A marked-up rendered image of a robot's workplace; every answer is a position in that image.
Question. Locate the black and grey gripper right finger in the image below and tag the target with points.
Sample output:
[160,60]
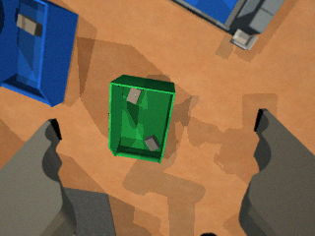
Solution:
[280,199]

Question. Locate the blue bin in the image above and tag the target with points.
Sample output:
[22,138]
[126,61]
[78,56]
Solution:
[36,66]

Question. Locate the green bin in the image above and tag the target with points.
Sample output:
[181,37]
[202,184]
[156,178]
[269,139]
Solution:
[130,124]

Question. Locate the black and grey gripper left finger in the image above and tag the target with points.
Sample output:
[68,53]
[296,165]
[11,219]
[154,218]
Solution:
[31,204]

